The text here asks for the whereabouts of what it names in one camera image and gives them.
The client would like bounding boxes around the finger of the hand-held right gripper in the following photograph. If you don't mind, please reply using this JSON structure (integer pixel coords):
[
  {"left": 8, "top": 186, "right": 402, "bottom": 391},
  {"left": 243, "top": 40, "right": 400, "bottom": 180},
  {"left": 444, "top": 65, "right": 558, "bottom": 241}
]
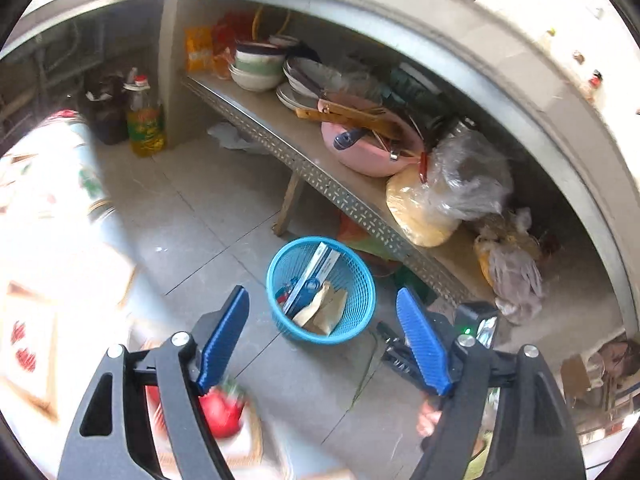
[{"left": 376, "top": 321, "right": 425, "bottom": 389}]

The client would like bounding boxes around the cooking oil bottle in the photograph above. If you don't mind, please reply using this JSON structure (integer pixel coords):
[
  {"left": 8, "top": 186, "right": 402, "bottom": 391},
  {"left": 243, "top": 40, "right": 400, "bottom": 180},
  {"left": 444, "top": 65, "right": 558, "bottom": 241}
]
[{"left": 122, "top": 75, "right": 167, "bottom": 158}]

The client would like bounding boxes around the red snack packet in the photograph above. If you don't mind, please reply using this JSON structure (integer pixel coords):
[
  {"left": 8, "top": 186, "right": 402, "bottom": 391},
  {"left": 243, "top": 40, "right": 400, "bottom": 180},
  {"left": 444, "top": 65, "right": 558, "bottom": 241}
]
[{"left": 212, "top": 11, "right": 256, "bottom": 81}]

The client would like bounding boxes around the crumpled plastic food bag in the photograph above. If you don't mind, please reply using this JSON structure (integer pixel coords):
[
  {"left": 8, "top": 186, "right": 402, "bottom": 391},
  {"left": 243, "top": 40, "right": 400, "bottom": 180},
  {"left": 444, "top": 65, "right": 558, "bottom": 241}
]
[{"left": 472, "top": 207, "right": 548, "bottom": 326}]

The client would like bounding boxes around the table with fruit-print cloth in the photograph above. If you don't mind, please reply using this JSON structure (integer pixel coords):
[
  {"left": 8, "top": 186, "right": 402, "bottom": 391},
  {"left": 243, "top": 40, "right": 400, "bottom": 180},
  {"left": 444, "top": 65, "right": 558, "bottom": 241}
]
[{"left": 0, "top": 110, "right": 291, "bottom": 480}]

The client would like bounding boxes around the perforated metal shelf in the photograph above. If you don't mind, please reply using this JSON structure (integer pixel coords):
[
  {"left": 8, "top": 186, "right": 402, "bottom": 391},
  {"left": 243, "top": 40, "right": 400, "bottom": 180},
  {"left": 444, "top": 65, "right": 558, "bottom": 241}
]
[{"left": 180, "top": 67, "right": 506, "bottom": 311}]

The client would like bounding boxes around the person's right hand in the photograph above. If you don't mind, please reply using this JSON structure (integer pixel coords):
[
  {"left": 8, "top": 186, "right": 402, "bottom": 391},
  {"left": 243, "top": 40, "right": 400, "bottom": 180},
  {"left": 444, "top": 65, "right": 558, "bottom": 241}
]
[{"left": 417, "top": 401, "right": 445, "bottom": 438}]

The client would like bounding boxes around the brown paper bag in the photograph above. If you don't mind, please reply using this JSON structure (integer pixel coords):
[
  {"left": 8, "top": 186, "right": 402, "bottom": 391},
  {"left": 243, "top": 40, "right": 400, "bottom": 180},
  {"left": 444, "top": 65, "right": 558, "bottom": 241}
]
[{"left": 291, "top": 281, "right": 348, "bottom": 336}]

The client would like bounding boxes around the stack of plates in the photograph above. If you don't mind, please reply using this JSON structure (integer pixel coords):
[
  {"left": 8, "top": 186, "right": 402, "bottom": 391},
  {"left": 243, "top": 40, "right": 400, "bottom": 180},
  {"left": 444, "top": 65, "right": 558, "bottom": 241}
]
[{"left": 275, "top": 55, "right": 331, "bottom": 111}]

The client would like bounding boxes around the yellow hose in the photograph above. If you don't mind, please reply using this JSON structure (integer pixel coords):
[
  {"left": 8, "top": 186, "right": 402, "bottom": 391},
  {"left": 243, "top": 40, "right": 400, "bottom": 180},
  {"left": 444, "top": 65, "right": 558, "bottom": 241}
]
[{"left": 252, "top": 5, "right": 292, "bottom": 41}]

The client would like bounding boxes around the wooden spatula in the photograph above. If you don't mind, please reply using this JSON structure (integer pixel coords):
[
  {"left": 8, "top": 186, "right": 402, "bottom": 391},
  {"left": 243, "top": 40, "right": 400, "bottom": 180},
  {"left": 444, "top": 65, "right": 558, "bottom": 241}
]
[{"left": 295, "top": 100, "right": 401, "bottom": 136}]

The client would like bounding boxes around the blue-handled ladle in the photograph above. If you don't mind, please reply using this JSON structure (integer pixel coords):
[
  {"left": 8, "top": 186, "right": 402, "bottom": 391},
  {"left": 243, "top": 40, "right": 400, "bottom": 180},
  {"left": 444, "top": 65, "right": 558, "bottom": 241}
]
[{"left": 334, "top": 127, "right": 371, "bottom": 151}]

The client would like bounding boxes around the white plastic bag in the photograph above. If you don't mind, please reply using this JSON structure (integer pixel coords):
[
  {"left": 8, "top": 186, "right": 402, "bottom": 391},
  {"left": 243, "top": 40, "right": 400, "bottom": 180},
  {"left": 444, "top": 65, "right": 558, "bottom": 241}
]
[{"left": 206, "top": 121, "right": 271, "bottom": 155}]

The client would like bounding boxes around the yellow snack packet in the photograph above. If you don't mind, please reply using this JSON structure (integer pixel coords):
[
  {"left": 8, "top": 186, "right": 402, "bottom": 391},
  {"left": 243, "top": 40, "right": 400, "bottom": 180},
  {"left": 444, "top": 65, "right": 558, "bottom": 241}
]
[{"left": 184, "top": 25, "right": 216, "bottom": 73}]

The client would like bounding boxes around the pink plastic basin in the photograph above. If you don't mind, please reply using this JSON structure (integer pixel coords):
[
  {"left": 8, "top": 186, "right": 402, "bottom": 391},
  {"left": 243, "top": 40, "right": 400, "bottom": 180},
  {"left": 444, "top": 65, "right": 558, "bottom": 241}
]
[{"left": 320, "top": 94, "right": 426, "bottom": 178}]

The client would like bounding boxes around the stack of bowls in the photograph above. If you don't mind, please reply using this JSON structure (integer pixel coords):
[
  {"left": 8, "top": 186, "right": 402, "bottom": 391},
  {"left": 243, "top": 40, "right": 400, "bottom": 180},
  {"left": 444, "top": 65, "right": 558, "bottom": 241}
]
[{"left": 229, "top": 40, "right": 287, "bottom": 93}]

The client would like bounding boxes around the dark jar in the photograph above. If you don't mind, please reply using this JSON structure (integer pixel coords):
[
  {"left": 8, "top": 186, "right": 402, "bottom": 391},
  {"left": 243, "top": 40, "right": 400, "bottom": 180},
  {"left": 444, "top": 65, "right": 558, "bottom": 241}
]
[{"left": 80, "top": 72, "right": 130, "bottom": 146}]

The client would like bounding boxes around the blue plastic basket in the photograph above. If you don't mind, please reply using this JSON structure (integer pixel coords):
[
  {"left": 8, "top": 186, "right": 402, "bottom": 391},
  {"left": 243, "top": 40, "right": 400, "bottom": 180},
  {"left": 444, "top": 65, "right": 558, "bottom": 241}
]
[{"left": 266, "top": 236, "right": 377, "bottom": 346}]

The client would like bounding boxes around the plastic bag of yellow flour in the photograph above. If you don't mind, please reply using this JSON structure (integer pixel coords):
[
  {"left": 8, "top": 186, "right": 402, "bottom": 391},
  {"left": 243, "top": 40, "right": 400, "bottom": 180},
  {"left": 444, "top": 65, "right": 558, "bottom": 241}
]
[{"left": 385, "top": 130, "right": 516, "bottom": 248}]

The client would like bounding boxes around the concrete kitchen counter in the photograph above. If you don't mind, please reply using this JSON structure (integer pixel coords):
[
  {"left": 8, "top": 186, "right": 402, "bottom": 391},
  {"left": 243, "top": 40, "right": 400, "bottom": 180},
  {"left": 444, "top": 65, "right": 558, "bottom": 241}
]
[{"left": 0, "top": 0, "right": 640, "bottom": 321}]

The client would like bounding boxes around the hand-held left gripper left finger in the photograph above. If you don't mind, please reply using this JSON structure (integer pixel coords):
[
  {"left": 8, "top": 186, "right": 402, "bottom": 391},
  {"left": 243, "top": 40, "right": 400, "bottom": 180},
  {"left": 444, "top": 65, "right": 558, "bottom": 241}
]
[{"left": 57, "top": 285, "right": 250, "bottom": 480}]

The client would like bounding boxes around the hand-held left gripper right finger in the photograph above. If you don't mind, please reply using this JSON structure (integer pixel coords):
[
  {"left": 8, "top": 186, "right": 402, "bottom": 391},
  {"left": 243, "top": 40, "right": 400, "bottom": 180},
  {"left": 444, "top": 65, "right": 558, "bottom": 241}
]
[{"left": 396, "top": 287, "right": 587, "bottom": 480}]

